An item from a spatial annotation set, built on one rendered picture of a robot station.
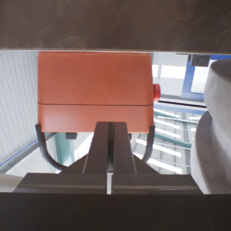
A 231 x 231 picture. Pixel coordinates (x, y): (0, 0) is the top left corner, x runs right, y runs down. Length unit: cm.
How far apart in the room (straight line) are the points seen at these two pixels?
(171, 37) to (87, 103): 15
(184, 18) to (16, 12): 21
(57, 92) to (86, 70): 6
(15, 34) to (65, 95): 10
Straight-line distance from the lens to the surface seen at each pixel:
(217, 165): 150
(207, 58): 144
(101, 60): 25
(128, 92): 25
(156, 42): 24
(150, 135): 28
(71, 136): 34
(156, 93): 31
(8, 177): 103
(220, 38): 27
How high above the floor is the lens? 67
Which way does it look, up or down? 24 degrees up
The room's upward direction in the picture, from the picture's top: 179 degrees counter-clockwise
